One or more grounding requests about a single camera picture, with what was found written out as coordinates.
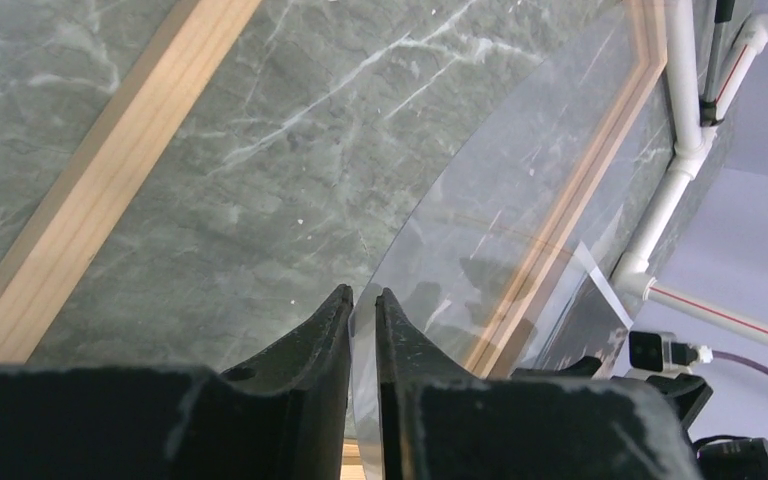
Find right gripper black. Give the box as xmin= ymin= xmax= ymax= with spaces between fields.
xmin=513 ymin=357 xmax=713 ymax=430

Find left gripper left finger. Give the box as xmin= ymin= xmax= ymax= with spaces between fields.
xmin=0 ymin=285 xmax=353 ymax=479

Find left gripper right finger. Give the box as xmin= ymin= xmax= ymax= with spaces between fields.
xmin=375 ymin=289 xmax=702 ymax=479

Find clear acrylic glazing sheet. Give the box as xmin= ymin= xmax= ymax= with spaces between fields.
xmin=350 ymin=1 xmax=667 ymax=479

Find wooden picture frame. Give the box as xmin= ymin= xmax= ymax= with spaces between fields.
xmin=0 ymin=0 xmax=669 ymax=480

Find glossy landscape photo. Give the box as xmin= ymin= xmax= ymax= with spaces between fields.
xmin=533 ymin=242 xmax=632 ymax=378

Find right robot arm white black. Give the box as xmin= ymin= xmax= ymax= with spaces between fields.
xmin=521 ymin=344 xmax=768 ymax=479

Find white PVC pipe stand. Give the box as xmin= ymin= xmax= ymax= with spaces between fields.
xmin=612 ymin=1 xmax=768 ymax=346

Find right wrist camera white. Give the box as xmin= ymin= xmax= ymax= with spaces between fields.
xmin=626 ymin=330 xmax=714 ymax=378

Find black handled hammer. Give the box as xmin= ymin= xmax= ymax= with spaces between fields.
xmin=699 ymin=0 xmax=736 ymax=126

